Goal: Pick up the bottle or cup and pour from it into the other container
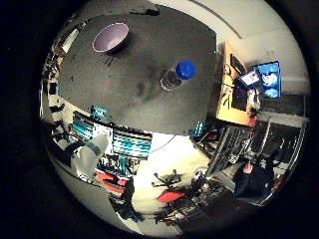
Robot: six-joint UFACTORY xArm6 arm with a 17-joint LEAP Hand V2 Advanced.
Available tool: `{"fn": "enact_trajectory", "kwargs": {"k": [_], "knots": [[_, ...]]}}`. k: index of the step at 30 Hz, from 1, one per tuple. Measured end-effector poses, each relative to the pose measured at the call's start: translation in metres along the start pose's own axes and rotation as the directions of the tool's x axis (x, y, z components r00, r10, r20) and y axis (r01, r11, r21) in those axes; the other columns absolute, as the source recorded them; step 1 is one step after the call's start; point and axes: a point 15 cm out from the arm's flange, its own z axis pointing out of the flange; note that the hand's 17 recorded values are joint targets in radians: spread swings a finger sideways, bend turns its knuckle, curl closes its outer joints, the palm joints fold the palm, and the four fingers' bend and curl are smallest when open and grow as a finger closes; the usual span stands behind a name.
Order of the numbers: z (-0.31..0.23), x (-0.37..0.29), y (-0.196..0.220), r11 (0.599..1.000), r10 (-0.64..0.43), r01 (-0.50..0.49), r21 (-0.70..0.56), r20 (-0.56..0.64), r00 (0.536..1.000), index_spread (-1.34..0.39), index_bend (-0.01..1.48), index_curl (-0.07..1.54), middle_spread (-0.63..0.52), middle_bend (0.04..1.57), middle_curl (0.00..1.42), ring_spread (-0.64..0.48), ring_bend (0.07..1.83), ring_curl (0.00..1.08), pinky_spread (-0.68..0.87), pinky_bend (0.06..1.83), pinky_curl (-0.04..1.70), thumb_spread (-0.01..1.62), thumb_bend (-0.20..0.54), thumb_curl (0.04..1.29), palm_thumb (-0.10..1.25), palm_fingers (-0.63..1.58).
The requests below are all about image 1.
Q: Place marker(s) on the open laptop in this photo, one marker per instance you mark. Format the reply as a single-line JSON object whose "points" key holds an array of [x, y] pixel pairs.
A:
{"points": [[250, 78]]}

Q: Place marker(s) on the purple bowl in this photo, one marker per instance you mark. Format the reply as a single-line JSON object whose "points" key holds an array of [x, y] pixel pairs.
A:
{"points": [[110, 37]]}

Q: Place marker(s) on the blue screen monitor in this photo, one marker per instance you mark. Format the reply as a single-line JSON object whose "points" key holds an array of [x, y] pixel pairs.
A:
{"points": [[269, 80]]}

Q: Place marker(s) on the clear bottle with blue cap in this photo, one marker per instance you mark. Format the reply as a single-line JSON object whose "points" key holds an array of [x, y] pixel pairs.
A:
{"points": [[175, 75]]}

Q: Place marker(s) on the wooden desk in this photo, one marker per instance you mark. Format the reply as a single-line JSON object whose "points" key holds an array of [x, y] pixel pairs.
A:
{"points": [[229, 109]]}

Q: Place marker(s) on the red office chair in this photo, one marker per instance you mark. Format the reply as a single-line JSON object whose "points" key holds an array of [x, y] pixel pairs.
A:
{"points": [[169, 195], [109, 182]]}

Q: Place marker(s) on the person in dark clothes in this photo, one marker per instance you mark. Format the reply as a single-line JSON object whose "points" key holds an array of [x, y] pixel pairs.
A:
{"points": [[253, 183]]}

